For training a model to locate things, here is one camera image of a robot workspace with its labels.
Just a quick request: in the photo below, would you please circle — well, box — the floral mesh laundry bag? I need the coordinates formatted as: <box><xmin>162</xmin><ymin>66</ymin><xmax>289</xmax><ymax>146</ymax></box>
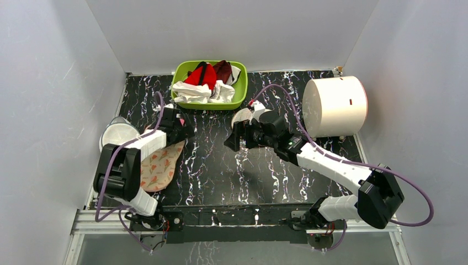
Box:
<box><xmin>140</xmin><ymin>140</ymin><xmax>185</xmax><ymax>193</ymax></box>

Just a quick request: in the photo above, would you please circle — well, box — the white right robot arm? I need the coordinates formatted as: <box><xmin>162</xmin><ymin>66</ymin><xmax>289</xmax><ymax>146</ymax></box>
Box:
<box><xmin>224</xmin><ymin>108</ymin><xmax>404</xmax><ymax>230</ymax></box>

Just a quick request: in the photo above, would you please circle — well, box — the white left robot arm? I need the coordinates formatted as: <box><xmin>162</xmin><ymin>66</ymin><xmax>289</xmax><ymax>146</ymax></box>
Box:
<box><xmin>93</xmin><ymin>107</ymin><xmax>194</xmax><ymax>230</ymax></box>

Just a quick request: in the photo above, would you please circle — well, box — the white mesh laundry bag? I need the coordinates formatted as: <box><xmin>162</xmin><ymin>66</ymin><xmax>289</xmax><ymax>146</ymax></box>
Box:
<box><xmin>231</xmin><ymin>108</ymin><xmax>271</xmax><ymax>129</ymax></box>

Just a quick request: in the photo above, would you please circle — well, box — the grey round mesh laundry bag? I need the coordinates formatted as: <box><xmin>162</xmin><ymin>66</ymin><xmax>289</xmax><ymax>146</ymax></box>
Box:
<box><xmin>99</xmin><ymin>116</ymin><xmax>140</xmax><ymax>152</ymax></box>

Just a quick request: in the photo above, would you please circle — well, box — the white crumpled garment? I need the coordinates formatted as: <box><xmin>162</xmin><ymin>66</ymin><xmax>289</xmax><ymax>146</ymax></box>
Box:
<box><xmin>172</xmin><ymin>80</ymin><xmax>235</xmax><ymax>104</ymax></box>

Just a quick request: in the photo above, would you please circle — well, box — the green plastic basin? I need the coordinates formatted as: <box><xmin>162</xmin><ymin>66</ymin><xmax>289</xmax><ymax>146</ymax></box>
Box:
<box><xmin>172</xmin><ymin>60</ymin><xmax>248</xmax><ymax>110</ymax></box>

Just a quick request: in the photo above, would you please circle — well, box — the red black garment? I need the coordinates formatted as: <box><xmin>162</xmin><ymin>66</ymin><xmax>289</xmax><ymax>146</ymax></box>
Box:
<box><xmin>184</xmin><ymin>61</ymin><xmax>217</xmax><ymax>90</ymax></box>

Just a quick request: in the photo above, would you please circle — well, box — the white cylindrical drum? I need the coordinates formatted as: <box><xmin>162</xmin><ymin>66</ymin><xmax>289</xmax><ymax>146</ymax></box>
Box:
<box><xmin>302</xmin><ymin>76</ymin><xmax>368</xmax><ymax>138</ymax></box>

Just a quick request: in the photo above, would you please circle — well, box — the dark red white garment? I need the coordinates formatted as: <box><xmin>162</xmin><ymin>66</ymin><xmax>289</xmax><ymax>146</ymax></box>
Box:
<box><xmin>213</xmin><ymin>60</ymin><xmax>242</xmax><ymax>86</ymax></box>

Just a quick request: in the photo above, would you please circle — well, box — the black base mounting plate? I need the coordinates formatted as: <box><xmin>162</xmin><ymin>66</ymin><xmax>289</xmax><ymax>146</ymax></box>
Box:
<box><xmin>125</xmin><ymin>204</ymin><xmax>335</xmax><ymax>249</ymax></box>

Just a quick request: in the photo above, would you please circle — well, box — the aluminium frame rail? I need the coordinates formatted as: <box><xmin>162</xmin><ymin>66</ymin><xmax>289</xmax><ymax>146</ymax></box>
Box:
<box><xmin>72</xmin><ymin>210</ymin><xmax>401</xmax><ymax>235</ymax></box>

